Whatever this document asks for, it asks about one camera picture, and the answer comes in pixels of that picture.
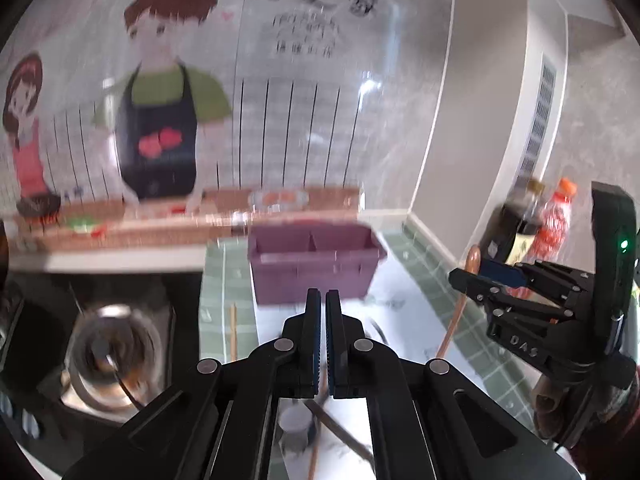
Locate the gas stove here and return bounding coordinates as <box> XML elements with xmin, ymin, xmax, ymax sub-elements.
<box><xmin>1</xmin><ymin>272</ymin><xmax>202</xmax><ymax>474</ymax></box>

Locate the wooden chopstick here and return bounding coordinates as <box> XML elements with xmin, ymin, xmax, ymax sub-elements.
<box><xmin>229</xmin><ymin>302</ymin><xmax>238</xmax><ymax>362</ymax></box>

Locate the steel pot on stove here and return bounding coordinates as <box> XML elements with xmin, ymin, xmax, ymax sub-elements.
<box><xmin>65</xmin><ymin>304</ymin><xmax>165</xmax><ymax>411</ymax></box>

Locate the red orange-capped bottle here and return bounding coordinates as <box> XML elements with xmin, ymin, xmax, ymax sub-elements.
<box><xmin>526</xmin><ymin>178</ymin><xmax>577</xmax><ymax>262</ymax></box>

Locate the dark soy sauce bottle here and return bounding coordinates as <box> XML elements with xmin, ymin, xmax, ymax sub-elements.
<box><xmin>480</xmin><ymin>179</ymin><xmax>544</xmax><ymax>266</ymax></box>

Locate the green tiled mat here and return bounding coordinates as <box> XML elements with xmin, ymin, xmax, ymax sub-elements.
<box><xmin>198</xmin><ymin>229</ymin><xmax>534</xmax><ymax>428</ymax></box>

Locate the brown wooden spoon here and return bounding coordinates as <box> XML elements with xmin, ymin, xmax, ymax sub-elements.
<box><xmin>436</xmin><ymin>245</ymin><xmax>482</xmax><ymax>359</ymax></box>

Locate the purple plastic utensil holder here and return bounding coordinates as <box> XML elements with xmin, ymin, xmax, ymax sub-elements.
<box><xmin>247</xmin><ymin>222</ymin><xmax>386</xmax><ymax>306</ymax></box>

